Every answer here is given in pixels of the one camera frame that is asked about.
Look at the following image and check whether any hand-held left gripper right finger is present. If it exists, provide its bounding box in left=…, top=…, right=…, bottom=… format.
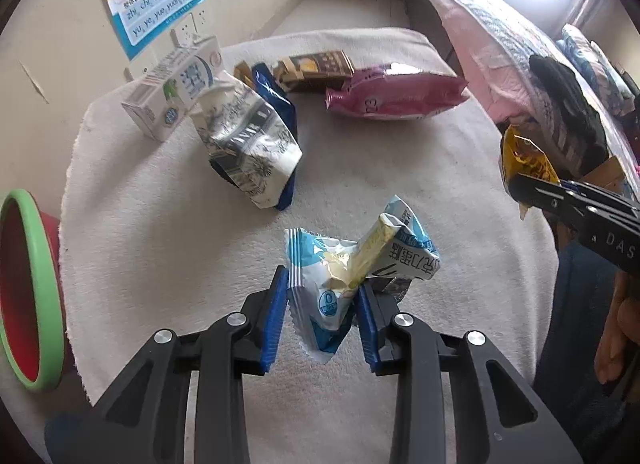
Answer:
left=356, top=284, right=583, bottom=464

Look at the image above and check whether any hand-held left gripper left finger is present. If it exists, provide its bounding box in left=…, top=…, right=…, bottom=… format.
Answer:
left=92, top=267, right=290, bottom=464

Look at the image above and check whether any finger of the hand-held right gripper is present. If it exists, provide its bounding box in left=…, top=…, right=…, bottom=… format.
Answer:
left=507, top=171, right=596, bottom=231
left=564, top=180, right=640, bottom=225

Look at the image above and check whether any yellow brown wrapper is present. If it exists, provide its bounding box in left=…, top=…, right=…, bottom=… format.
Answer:
left=501, top=125, right=562, bottom=221

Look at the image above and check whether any blue and white wrapper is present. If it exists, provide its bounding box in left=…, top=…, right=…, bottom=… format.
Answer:
left=283, top=194, right=444, bottom=364

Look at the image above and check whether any red bin with green rim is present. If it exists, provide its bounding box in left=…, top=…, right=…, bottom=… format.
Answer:
left=0, top=188, right=67, bottom=392

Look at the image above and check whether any person's right hand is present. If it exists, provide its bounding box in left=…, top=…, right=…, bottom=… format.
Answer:
left=594, top=268, right=640, bottom=386

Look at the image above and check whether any black cloth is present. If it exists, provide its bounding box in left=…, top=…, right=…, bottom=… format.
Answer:
left=529, top=53, right=610, bottom=176

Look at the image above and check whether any white table cloth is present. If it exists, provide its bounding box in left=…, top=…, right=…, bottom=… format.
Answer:
left=60, top=27, right=558, bottom=464

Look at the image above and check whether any blue floral pillow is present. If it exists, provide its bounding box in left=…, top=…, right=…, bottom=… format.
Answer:
left=560, top=23, right=635, bottom=117

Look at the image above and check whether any bed with patchwork quilt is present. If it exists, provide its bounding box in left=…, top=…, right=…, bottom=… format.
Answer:
left=409, top=0, right=640, bottom=185

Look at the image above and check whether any white and blue patterned bag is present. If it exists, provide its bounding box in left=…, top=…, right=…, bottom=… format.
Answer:
left=189, top=69, right=304, bottom=210

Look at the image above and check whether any dark pink snack bag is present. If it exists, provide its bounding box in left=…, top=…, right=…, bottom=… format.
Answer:
left=324, top=62, right=471, bottom=121

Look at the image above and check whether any white milk carton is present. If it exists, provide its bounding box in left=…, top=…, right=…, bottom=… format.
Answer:
left=121, top=35, right=224, bottom=141

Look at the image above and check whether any brown snack box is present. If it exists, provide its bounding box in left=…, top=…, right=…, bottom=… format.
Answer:
left=272, top=50, right=356, bottom=94

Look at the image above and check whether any white wall socket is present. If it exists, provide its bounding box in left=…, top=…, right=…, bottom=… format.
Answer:
left=170, top=12, right=213, bottom=48

